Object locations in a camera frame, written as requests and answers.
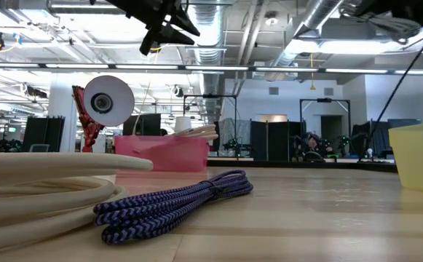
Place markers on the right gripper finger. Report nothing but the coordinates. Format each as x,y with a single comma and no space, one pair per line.
376,5

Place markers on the pink plastic bin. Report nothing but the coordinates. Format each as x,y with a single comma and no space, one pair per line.
174,156

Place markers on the white background lampshade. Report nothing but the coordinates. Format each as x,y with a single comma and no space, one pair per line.
182,122

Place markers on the black table frame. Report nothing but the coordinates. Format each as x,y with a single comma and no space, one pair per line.
306,165

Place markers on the ceiling light strip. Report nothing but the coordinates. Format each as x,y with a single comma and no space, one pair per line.
214,68

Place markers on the red lamp white shade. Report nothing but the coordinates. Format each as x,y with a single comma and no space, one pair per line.
109,91

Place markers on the black partition panel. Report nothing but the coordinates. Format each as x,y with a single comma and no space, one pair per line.
43,132
276,142

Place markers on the blue partition panel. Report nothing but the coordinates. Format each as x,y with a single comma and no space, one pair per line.
404,123

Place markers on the person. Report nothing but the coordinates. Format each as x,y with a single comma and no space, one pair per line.
311,143
164,132

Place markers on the silver air duct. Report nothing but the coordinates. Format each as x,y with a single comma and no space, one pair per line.
206,54
320,11

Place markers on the black rig frame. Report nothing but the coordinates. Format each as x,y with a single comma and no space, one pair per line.
211,96
324,100

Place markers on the dark grey partition panel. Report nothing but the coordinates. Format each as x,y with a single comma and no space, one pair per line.
360,136

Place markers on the yellow hanging pendant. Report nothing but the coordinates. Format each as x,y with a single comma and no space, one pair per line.
312,87

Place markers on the black monitor screen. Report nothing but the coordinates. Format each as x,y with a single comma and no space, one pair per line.
145,125

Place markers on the yellow plastic bin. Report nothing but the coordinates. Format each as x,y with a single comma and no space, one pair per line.
418,156

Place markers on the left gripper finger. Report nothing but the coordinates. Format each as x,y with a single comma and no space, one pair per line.
180,22
164,38

